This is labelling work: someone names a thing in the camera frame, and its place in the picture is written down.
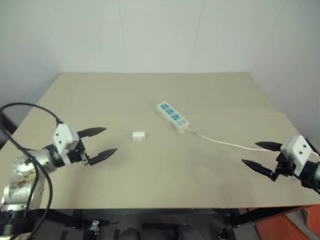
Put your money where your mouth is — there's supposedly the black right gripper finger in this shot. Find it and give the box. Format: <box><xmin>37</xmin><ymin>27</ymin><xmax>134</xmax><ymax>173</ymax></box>
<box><xmin>254</xmin><ymin>141</ymin><xmax>284</xmax><ymax>153</ymax></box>
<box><xmin>241</xmin><ymin>159</ymin><xmax>273</xmax><ymax>179</ymax></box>

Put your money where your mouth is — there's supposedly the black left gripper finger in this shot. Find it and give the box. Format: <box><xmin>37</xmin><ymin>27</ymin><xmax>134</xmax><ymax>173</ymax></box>
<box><xmin>87</xmin><ymin>148</ymin><xmax>118</xmax><ymax>166</ymax></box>
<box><xmin>76</xmin><ymin>127</ymin><xmax>107</xmax><ymax>139</ymax></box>

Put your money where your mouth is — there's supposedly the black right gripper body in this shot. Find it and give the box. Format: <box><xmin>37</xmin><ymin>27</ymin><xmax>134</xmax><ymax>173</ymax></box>
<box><xmin>269</xmin><ymin>152</ymin><xmax>296</xmax><ymax>182</ymax></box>

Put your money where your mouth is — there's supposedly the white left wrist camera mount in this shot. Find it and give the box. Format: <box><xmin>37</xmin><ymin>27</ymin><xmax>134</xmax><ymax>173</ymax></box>
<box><xmin>53</xmin><ymin>123</ymin><xmax>80</xmax><ymax>166</ymax></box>

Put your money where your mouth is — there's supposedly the white plug adapter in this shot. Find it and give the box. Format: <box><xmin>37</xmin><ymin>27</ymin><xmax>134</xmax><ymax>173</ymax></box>
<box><xmin>131</xmin><ymin>131</ymin><xmax>147</xmax><ymax>142</ymax></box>

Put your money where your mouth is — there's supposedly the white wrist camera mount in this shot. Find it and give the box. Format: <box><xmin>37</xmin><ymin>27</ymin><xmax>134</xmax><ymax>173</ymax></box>
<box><xmin>280</xmin><ymin>135</ymin><xmax>317</xmax><ymax>176</ymax></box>
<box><xmin>53</xmin><ymin>123</ymin><xmax>80</xmax><ymax>166</ymax></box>

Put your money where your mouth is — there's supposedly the orange floor panel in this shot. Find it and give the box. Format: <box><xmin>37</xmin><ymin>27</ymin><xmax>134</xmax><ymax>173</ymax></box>
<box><xmin>246</xmin><ymin>204</ymin><xmax>320</xmax><ymax>240</ymax></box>

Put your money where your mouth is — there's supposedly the metal clamp bracket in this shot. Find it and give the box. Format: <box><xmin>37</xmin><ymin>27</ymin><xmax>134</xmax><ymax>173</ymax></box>
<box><xmin>88</xmin><ymin>220</ymin><xmax>101</xmax><ymax>236</ymax></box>

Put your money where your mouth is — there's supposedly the white power cable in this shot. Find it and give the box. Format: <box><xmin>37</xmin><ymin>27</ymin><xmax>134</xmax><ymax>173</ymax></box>
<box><xmin>184</xmin><ymin>126</ymin><xmax>320</xmax><ymax>161</ymax></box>

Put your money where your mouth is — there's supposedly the black table frame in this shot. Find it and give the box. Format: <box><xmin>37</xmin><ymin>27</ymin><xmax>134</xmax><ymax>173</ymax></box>
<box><xmin>24</xmin><ymin>204</ymin><xmax>308</xmax><ymax>240</ymax></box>

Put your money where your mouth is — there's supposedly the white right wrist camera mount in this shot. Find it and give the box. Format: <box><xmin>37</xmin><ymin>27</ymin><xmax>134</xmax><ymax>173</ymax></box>
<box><xmin>280</xmin><ymin>135</ymin><xmax>317</xmax><ymax>176</ymax></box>

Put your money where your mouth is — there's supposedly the white power strip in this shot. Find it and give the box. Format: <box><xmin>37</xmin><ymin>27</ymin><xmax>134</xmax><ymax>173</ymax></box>
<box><xmin>156</xmin><ymin>100</ymin><xmax>190</xmax><ymax>134</ymax></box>

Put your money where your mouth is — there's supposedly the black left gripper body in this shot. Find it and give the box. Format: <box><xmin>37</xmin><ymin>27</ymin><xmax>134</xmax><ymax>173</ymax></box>
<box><xmin>65</xmin><ymin>136</ymin><xmax>91</xmax><ymax>167</ymax></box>

